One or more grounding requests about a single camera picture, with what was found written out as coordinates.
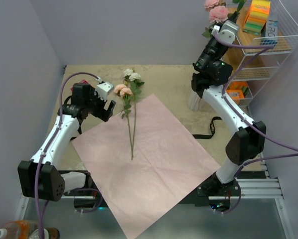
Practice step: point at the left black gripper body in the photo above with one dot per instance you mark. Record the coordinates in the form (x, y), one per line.
(96, 105)

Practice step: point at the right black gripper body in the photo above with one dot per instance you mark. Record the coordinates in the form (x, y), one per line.
(211, 52)

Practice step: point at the peach rose stem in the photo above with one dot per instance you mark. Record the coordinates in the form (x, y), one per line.
(125, 94)

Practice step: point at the white rose stem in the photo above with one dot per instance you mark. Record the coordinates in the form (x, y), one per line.
(134, 81)

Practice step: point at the pink rose stem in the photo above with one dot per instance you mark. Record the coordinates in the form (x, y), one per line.
(234, 16)
(218, 13)

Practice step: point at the pink wrapping paper sheet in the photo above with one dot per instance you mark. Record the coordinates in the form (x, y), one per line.
(143, 182)

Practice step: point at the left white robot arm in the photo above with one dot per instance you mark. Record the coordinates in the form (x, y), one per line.
(39, 177)

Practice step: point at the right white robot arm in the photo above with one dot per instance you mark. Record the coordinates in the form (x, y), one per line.
(247, 140)

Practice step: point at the white ribbed vase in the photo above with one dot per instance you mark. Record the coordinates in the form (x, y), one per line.
(195, 102)

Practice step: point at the orange green sponge pack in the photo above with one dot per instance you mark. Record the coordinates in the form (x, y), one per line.
(238, 85)

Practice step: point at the orange box on shelf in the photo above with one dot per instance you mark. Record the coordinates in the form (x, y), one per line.
(236, 95)

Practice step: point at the colourful sponge pack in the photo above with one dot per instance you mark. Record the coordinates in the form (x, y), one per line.
(256, 16)

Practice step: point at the blue white tall box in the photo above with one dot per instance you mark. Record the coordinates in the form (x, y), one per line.
(269, 32)

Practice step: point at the metal tin can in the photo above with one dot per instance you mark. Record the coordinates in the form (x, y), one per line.
(49, 233)

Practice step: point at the orange juice bottle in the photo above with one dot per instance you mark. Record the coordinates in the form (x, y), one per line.
(18, 229)

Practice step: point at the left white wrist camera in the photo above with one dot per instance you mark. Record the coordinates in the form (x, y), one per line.
(104, 89)

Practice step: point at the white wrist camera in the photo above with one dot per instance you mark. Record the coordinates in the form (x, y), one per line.
(225, 33)
(104, 89)

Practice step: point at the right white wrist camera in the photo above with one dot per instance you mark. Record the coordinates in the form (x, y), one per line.
(225, 33)

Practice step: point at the white wire shelf rack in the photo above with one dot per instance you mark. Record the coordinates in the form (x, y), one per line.
(255, 63)

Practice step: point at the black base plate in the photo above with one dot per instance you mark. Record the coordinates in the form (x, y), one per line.
(210, 193)

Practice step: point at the aluminium rail frame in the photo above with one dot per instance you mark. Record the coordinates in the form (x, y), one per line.
(259, 214)

